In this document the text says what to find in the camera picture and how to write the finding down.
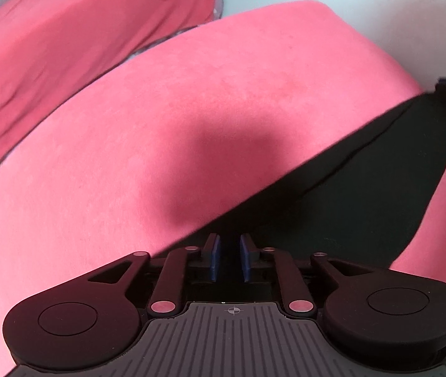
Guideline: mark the red bed sheet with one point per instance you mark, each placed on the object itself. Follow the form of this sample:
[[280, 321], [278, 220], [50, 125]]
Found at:
[[70, 47]]

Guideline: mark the black pants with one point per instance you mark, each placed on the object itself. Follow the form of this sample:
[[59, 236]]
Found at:
[[364, 184]]

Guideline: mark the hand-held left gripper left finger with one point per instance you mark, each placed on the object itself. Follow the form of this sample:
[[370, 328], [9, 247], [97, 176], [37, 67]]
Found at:
[[215, 261]]

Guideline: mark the pink blanket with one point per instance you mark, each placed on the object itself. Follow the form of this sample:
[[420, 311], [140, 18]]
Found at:
[[168, 125]]

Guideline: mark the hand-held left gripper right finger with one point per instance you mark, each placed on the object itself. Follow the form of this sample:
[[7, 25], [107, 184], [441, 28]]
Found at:
[[245, 261]]

